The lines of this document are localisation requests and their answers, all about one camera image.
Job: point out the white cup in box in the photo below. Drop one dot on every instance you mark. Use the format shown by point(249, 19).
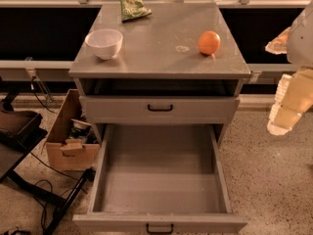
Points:
point(83, 125)

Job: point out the open grey lower drawer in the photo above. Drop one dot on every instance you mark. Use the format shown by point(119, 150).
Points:
point(159, 180)

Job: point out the grey metal railing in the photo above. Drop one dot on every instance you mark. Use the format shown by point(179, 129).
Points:
point(35, 68)

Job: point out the white bowl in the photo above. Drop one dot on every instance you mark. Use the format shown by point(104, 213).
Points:
point(104, 43)

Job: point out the green snack bag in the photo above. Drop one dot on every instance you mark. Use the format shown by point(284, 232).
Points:
point(133, 9)

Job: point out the closed grey upper drawer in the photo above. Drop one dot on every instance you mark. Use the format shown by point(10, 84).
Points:
point(159, 110)

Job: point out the black stand with legs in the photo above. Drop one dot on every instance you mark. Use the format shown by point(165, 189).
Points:
point(11, 157)

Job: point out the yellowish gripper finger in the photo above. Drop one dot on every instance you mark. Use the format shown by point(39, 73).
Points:
point(279, 44)
point(294, 96)

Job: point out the orange fruit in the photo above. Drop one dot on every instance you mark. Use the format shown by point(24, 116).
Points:
point(209, 42)

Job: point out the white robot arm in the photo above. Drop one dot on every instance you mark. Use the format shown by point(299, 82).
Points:
point(300, 42)

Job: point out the cardboard box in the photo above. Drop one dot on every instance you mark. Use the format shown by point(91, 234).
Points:
point(63, 153)

